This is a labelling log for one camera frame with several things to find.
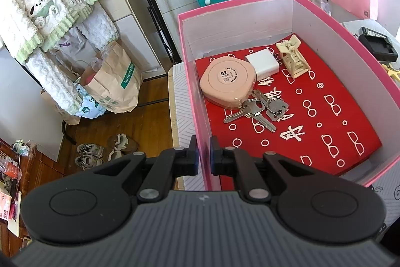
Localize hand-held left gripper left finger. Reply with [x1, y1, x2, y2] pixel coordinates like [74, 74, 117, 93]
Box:
[84, 136, 199, 203]

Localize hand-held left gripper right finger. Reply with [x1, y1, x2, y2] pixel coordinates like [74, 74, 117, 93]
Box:
[210, 136, 316, 204]

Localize bunch of keys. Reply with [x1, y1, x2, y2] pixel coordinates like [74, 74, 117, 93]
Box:
[223, 89, 290, 134]

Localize pink round case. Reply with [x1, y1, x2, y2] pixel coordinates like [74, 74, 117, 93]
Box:
[200, 55, 258, 107]

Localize white charger plug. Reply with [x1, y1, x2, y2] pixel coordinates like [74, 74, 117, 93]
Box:
[244, 48, 281, 80]

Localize beige hair claw clip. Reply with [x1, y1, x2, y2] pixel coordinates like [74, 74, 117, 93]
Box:
[275, 35, 312, 79]

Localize pink cardboard box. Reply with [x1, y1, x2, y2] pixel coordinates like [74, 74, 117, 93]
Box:
[177, 0, 400, 192]

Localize yellow plastic piece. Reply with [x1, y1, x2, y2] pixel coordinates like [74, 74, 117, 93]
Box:
[380, 64, 400, 82]

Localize black electronic device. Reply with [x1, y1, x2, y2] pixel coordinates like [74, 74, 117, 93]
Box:
[358, 27, 400, 63]

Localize grey sneaker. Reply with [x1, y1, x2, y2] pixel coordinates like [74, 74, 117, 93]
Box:
[77, 143, 104, 157]
[75, 155, 104, 168]

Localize brown paper bag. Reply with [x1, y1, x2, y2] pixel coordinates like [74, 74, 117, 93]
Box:
[79, 39, 143, 114]

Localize green white plastic bag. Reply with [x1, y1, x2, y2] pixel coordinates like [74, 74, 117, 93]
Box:
[73, 82, 107, 120]

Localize dark wooden cabinet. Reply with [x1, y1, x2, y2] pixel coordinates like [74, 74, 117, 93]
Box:
[0, 138, 65, 239]

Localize white printed gift bag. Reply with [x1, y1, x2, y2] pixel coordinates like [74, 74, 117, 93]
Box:
[53, 26, 104, 74]

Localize small pink carton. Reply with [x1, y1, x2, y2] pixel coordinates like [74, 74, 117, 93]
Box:
[0, 189, 14, 221]

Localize white fleece robe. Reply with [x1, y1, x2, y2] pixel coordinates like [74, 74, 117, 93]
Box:
[0, 0, 120, 117]

